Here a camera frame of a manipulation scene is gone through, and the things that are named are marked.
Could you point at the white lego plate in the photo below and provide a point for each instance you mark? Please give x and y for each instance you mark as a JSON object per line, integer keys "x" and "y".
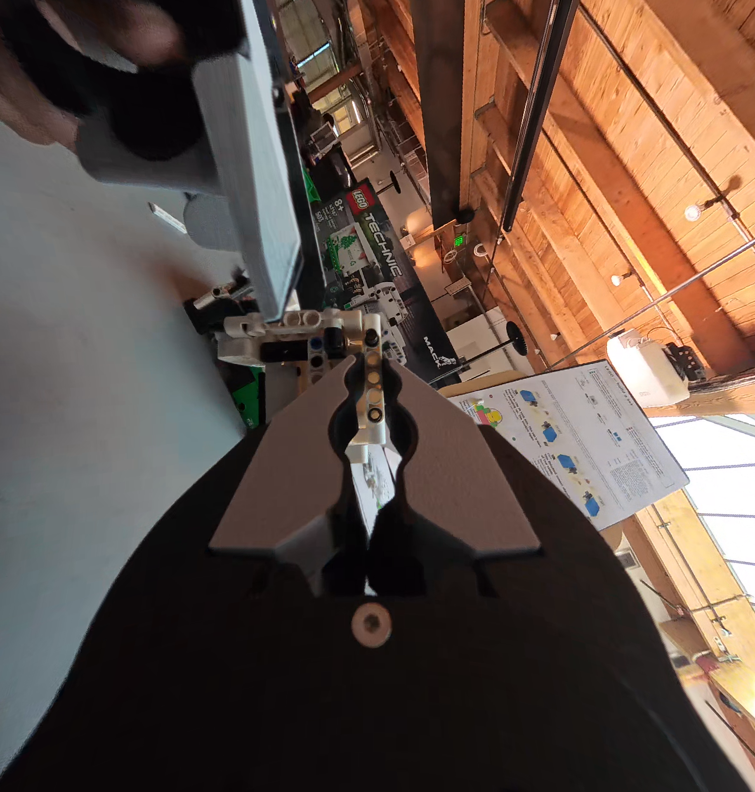
{"x": 167, "y": 218}

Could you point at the white instruction sign stand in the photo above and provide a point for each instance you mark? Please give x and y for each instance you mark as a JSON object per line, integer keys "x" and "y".
{"x": 600, "y": 433}

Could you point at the wall spotlight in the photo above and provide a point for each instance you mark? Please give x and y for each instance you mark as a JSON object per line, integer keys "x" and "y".
{"x": 693, "y": 212}
{"x": 617, "y": 278}

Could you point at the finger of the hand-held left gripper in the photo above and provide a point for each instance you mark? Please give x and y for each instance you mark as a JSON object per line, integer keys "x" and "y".
{"x": 254, "y": 185}

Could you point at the black ceiling track rail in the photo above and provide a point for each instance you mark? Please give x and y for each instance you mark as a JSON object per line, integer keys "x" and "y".
{"x": 538, "y": 111}

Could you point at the white ceiling projector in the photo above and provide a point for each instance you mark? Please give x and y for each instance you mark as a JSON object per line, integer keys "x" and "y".
{"x": 640, "y": 371}

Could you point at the lego truck model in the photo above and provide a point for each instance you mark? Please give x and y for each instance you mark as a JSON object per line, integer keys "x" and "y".
{"x": 241, "y": 351}

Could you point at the black lego set box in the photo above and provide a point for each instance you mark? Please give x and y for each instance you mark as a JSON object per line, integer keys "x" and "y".
{"x": 377, "y": 247}

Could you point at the black round stand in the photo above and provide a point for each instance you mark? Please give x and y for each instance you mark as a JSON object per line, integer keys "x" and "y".
{"x": 394, "y": 180}
{"x": 517, "y": 339}

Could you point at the person's left hand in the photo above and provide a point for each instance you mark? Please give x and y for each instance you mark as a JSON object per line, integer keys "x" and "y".
{"x": 6, "y": 93}

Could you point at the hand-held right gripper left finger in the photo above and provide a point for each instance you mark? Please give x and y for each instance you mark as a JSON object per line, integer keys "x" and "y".
{"x": 278, "y": 482}

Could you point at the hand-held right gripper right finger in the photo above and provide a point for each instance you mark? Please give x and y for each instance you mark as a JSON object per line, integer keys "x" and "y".
{"x": 464, "y": 489}

